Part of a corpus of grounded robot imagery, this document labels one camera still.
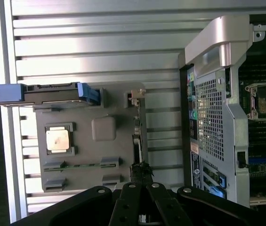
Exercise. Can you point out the grey plastic parts rack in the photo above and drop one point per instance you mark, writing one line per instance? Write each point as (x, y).
(88, 153)

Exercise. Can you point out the green motherboard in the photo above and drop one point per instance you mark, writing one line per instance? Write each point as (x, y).
(260, 169)

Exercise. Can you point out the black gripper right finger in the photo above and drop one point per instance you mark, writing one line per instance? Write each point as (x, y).
(163, 202)

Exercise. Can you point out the open pc case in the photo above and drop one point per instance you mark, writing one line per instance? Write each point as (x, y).
(217, 30)

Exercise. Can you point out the cpu socket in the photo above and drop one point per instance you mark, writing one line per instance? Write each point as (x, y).
(264, 101)

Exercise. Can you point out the green ram stick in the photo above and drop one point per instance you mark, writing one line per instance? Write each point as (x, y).
(83, 165)

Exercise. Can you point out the hard disk in blue carrier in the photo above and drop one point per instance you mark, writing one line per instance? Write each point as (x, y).
(52, 94)

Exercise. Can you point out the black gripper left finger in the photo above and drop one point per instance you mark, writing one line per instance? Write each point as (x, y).
(128, 202)

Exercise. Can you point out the silver cpu chip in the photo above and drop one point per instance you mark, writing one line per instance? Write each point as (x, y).
(57, 140)

